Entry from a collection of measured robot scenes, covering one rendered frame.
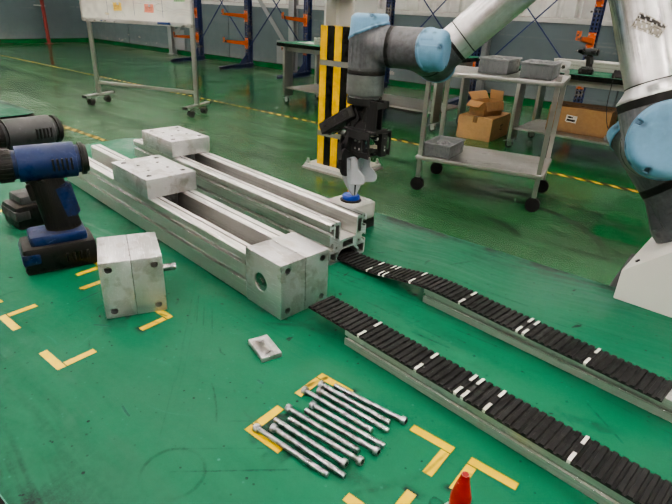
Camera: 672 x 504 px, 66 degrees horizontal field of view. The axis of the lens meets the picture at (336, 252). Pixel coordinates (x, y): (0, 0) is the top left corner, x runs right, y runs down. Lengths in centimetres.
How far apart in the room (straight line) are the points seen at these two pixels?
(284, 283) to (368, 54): 48
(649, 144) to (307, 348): 60
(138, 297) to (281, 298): 22
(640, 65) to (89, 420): 91
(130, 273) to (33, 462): 30
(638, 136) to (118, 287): 82
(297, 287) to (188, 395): 24
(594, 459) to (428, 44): 71
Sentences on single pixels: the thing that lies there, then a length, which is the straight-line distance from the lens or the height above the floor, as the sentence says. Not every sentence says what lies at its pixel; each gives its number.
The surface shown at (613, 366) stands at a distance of 80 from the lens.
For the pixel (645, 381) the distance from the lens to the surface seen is 79.
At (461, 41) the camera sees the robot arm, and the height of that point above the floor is 118.
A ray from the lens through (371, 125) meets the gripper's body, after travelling 107.
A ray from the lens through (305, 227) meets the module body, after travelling 102.
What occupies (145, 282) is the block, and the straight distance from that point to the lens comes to 85.
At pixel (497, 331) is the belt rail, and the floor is 79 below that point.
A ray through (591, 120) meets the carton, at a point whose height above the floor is 37.
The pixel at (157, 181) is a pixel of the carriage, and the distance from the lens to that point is 111.
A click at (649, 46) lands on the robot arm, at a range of 97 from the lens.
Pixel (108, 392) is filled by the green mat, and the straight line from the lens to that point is 73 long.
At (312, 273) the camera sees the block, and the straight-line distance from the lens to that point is 83.
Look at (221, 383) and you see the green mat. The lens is 71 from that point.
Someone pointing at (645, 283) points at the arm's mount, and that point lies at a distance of 104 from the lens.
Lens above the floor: 123
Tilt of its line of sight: 25 degrees down
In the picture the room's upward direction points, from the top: 3 degrees clockwise
